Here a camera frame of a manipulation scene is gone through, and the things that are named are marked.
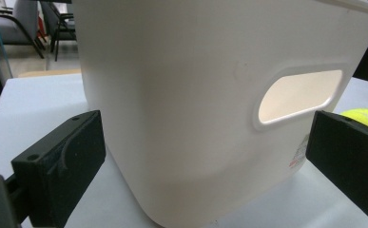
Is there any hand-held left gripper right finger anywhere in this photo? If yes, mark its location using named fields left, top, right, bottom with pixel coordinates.
left=305, top=109, right=368, bottom=228

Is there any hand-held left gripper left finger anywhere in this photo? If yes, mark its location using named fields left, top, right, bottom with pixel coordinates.
left=10, top=109, right=107, bottom=228

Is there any yellow tennis ball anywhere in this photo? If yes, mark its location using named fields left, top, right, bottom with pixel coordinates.
left=340, top=108, right=368, bottom=134

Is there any white plastic storage bin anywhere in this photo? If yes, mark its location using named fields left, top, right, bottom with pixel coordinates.
left=71, top=0, right=368, bottom=228

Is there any wooden table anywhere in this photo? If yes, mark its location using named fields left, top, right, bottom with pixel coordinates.
left=17, top=68, right=83, bottom=79

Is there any grey padded chair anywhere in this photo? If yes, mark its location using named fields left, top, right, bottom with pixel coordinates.
left=0, top=0, right=47, bottom=60

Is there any black frame chair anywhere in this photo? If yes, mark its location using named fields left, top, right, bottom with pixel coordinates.
left=40, top=0, right=78, bottom=62

